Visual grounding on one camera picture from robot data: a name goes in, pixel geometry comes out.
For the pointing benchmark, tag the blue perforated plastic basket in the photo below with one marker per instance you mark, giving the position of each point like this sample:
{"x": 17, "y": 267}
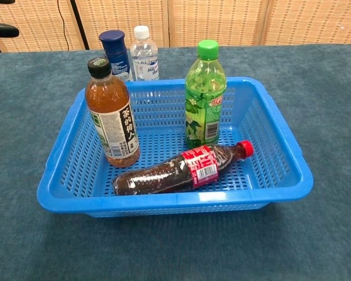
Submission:
{"x": 76, "y": 167}

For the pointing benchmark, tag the green tea bottle green cap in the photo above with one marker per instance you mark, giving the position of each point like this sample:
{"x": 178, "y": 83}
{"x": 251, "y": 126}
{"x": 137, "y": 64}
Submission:
{"x": 204, "y": 102}

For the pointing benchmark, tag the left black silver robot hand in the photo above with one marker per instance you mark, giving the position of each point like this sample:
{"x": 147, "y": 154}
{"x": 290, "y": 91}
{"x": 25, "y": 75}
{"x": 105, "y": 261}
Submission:
{"x": 3, "y": 30}

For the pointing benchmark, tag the clear water bottle white cap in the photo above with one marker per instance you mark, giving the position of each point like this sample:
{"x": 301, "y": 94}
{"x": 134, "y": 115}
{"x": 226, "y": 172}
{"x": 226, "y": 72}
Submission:
{"x": 144, "y": 58}

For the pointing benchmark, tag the white bottle dark blue cap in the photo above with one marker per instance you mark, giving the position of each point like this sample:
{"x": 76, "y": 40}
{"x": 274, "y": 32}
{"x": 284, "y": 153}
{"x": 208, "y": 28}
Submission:
{"x": 115, "y": 52}

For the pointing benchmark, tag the teal carpet table mat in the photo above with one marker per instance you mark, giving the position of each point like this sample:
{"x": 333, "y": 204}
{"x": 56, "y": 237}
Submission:
{"x": 46, "y": 248}

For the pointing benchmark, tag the brown tea bottle black cap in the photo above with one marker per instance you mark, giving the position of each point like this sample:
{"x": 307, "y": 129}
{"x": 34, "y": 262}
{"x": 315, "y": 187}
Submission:
{"x": 111, "y": 117}

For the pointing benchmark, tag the cola bottle red cap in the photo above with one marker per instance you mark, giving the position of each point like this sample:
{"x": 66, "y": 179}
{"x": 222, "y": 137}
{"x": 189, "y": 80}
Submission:
{"x": 169, "y": 175}

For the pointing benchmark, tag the bamboo folding screen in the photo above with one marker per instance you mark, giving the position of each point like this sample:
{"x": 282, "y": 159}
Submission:
{"x": 120, "y": 17}

